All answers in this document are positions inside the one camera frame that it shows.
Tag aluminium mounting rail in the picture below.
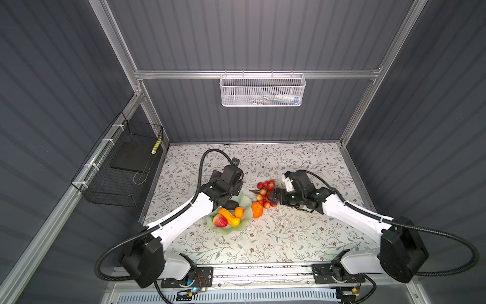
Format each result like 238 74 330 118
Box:
109 260 413 291

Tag left black corrugated cable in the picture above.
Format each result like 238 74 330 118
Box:
94 147 234 282

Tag red lychee fruit bunch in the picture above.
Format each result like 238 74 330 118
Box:
250 180 277 209

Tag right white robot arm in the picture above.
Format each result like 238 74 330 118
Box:
268 170 429 283

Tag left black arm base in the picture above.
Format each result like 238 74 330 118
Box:
160 267 214 289

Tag dark fake avocado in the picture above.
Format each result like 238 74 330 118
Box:
224 200 239 210

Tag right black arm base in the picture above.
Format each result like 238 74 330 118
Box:
311 263 366 285

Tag large fake orange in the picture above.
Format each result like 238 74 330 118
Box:
251 201 263 219

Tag red yellow fake apple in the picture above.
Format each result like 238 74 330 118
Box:
213 214 229 227

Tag yellow tube in basket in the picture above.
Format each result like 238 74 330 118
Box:
151 136 163 155

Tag right black corrugated cable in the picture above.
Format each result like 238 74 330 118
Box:
299 170 480 277

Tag white vented panel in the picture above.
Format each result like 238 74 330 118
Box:
117 288 339 304

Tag tubes in white basket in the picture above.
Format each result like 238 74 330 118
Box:
253 94 301 106

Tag black corrugated cable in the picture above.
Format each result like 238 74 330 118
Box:
94 147 234 282
299 170 480 277

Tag black wire wall basket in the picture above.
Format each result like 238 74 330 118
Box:
72 114 164 207

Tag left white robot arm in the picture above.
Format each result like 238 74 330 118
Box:
120 165 244 288

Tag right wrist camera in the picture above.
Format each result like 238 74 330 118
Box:
282 171 295 192

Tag white wire mesh basket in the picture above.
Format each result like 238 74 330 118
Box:
219 72 306 107

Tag small fake orange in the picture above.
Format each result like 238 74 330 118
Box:
234 206 245 219

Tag yellow fake squash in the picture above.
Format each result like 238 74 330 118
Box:
218 208 240 227

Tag green wavy fruit bowl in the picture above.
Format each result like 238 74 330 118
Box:
205 191 253 235

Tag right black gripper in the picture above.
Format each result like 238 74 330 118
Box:
267 187 305 206

